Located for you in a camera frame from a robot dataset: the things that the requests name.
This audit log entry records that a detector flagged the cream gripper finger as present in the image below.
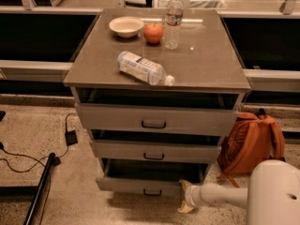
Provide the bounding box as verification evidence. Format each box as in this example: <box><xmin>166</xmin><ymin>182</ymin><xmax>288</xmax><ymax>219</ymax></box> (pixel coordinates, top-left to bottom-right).
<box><xmin>179</xmin><ymin>180</ymin><xmax>192</xmax><ymax>191</ymax></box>
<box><xmin>177</xmin><ymin>201</ymin><xmax>193</xmax><ymax>214</ymax></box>

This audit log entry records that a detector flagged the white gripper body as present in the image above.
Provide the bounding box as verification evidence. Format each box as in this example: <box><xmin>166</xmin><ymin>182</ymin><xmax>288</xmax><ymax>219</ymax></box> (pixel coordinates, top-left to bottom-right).
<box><xmin>185</xmin><ymin>185</ymin><xmax>203</xmax><ymax>207</ymax></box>

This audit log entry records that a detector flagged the grey bottom drawer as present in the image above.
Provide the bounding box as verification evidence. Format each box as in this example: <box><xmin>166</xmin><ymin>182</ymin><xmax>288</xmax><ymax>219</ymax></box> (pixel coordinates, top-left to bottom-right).
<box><xmin>97</xmin><ymin>158</ymin><xmax>207</xmax><ymax>197</ymax></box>

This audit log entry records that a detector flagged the grey drawer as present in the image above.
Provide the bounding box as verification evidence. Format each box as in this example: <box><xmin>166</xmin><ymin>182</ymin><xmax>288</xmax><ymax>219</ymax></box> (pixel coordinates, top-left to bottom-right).
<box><xmin>97</xmin><ymin>158</ymin><xmax>207</xmax><ymax>197</ymax></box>
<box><xmin>90</xmin><ymin>141</ymin><xmax>220</xmax><ymax>164</ymax></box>
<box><xmin>75</xmin><ymin>103</ymin><xmax>237</xmax><ymax>136</ymax></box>

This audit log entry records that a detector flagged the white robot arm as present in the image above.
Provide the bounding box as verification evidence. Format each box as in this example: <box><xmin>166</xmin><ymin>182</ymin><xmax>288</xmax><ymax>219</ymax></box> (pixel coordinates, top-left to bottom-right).
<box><xmin>177</xmin><ymin>159</ymin><xmax>300</xmax><ymax>225</ymax></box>

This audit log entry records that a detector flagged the grey top drawer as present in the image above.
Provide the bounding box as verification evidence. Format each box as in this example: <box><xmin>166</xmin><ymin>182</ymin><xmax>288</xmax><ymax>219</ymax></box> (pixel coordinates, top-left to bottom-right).
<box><xmin>75</xmin><ymin>103</ymin><xmax>237</xmax><ymax>136</ymax></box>

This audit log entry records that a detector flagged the grey drawer cabinet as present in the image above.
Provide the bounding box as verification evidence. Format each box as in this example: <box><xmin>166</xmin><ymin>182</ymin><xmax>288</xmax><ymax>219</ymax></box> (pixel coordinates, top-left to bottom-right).
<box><xmin>63</xmin><ymin>7</ymin><xmax>252</xmax><ymax>186</ymax></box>

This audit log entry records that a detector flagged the grey middle drawer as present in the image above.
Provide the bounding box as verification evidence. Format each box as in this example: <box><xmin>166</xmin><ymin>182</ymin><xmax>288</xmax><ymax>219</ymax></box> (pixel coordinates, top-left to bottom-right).
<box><xmin>90</xmin><ymin>141</ymin><xmax>220</xmax><ymax>164</ymax></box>

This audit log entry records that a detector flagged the orange backpack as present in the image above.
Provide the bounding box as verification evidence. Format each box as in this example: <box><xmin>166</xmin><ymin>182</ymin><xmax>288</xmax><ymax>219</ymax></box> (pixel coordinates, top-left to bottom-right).
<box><xmin>217</xmin><ymin>108</ymin><xmax>285</xmax><ymax>188</ymax></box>

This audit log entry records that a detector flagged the lying labelled water bottle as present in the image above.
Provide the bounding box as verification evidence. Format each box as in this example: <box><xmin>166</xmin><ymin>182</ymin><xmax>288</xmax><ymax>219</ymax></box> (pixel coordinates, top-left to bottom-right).
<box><xmin>117</xmin><ymin>52</ymin><xmax>175</xmax><ymax>86</ymax></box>

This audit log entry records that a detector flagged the red apple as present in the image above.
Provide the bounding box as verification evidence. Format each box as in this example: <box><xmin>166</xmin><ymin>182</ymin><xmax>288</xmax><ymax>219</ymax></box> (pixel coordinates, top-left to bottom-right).
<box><xmin>143</xmin><ymin>22</ymin><xmax>163</xmax><ymax>44</ymax></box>

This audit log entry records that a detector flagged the white bowl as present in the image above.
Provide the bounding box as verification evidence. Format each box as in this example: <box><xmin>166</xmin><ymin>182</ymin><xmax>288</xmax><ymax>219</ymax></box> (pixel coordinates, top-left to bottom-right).
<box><xmin>109</xmin><ymin>17</ymin><xmax>144</xmax><ymax>38</ymax></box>

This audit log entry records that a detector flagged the upright clear water bottle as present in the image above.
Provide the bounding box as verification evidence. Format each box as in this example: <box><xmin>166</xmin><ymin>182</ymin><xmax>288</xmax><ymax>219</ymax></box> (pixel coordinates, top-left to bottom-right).
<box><xmin>165</xmin><ymin>0</ymin><xmax>184</xmax><ymax>50</ymax></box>

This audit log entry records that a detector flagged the black metal stand leg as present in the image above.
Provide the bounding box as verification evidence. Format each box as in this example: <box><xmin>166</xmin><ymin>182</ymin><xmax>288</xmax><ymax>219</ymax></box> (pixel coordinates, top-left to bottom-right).
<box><xmin>0</xmin><ymin>153</ymin><xmax>59</xmax><ymax>225</ymax></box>

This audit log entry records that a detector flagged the black power adapter with cable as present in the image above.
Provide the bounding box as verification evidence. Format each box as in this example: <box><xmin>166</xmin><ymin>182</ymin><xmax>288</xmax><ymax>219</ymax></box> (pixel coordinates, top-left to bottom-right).
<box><xmin>0</xmin><ymin>112</ymin><xmax>79</xmax><ymax>174</ymax></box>

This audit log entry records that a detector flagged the metal railing frame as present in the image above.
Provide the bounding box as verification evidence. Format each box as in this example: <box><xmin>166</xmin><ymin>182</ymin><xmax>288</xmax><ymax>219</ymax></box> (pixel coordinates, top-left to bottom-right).
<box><xmin>1</xmin><ymin>0</ymin><xmax>300</xmax><ymax>92</ymax></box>

